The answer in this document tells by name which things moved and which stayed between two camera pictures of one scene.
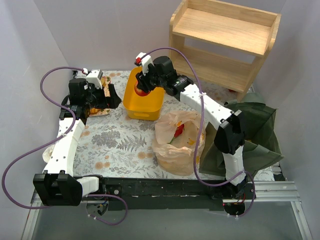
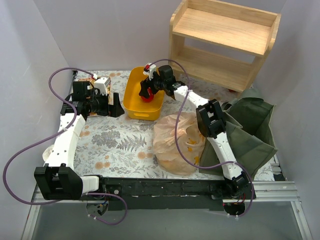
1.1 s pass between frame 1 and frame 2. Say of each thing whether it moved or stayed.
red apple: moved
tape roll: stayed
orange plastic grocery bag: stayed
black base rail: stayed
